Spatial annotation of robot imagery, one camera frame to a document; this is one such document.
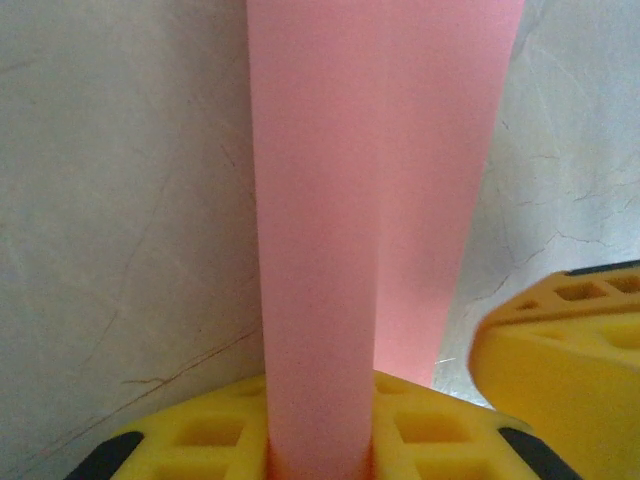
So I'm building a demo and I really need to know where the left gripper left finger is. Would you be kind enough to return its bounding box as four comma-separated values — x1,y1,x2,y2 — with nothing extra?
62,372,274,480

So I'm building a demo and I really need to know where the pink paper sheet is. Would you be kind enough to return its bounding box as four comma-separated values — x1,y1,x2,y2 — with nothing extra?
244,0,524,480

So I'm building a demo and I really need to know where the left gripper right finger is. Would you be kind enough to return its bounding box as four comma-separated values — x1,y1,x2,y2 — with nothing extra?
372,369,584,480

